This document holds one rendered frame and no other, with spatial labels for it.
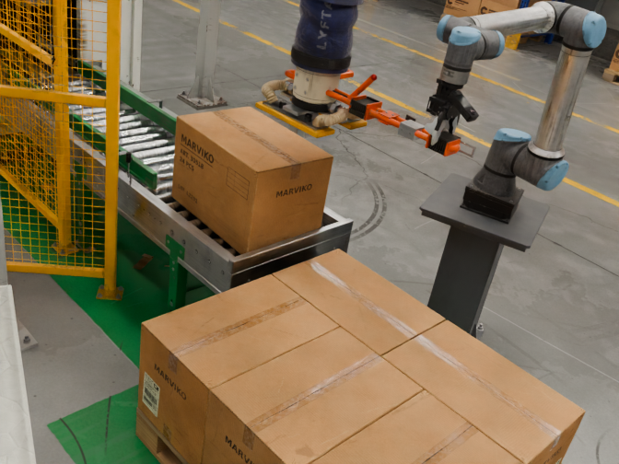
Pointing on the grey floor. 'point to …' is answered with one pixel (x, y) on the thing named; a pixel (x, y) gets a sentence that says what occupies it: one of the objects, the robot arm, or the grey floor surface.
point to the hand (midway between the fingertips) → (442, 141)
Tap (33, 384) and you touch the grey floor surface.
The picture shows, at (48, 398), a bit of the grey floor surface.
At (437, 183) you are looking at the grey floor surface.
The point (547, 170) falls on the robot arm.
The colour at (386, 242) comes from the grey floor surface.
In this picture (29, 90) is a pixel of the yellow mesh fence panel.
